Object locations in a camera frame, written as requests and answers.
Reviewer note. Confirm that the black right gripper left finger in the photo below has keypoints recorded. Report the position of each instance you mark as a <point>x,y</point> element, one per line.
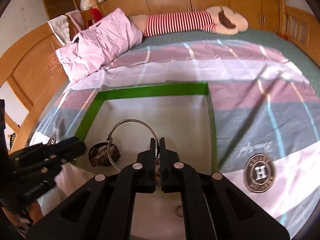
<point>103,207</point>

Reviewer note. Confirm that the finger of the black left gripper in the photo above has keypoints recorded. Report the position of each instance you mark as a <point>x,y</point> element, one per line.
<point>47,148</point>
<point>57,159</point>

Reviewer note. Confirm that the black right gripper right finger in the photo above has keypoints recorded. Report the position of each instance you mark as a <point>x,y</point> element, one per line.
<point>213,207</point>

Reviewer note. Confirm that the wooden headboard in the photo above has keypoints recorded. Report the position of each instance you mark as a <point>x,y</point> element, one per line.
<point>34,74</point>

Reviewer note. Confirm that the green cardboard box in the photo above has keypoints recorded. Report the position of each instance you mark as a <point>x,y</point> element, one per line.
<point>181,113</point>

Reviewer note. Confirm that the plaid bed cover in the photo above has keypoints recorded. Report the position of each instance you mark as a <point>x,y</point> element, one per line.
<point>263,92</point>

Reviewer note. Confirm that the white cloth on headboard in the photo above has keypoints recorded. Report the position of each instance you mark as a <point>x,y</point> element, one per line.
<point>60,28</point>

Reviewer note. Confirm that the pink pillow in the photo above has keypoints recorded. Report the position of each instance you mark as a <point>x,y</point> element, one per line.
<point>98,45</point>

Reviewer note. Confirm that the striped plush doll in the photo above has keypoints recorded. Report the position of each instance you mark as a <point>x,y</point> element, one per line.
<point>217,19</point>

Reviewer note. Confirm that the wooden footboard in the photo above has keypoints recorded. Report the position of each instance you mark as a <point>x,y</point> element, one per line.
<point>302,29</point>

